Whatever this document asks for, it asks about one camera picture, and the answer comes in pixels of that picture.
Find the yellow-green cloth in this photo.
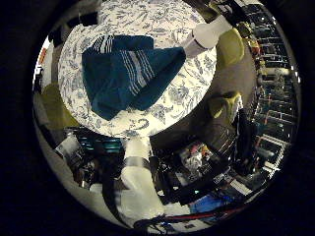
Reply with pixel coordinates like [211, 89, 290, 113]
[40, 83, 81, 131]

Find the white blue floral tablecloth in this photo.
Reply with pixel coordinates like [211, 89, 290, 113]
[58, 0, 219, 139]

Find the dark teal striped towel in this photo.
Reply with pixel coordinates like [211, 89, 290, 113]
[81, 33, 187, 122]

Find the black shelf unit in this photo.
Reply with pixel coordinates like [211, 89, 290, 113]
[74, 129, 124, 155]

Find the yellow-green chair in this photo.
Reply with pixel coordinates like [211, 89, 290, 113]
[216, 28, 246, 72]
[206, 90, 244, 121]

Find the grey metal control box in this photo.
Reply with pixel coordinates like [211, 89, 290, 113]
[53, 132, 87, 165]

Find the blue box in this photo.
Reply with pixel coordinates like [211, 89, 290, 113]
[189, 195, 227, 215]

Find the tall metal storage rack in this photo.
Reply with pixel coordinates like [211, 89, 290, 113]
[244, 3, 301, 180]

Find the red cable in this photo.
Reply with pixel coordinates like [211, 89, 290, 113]
[161, 205, 250, 222]

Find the orange wall board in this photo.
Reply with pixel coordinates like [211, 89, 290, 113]
[38, 47, 48, 66]

